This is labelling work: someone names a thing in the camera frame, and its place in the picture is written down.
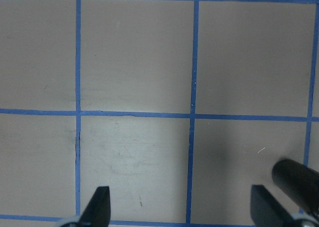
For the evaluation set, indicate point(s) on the dark wine bottle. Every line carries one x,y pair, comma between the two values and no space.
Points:
299,183

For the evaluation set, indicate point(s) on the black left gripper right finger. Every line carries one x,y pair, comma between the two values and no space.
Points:
265,210

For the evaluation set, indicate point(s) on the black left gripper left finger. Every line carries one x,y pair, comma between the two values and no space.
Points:
98,211

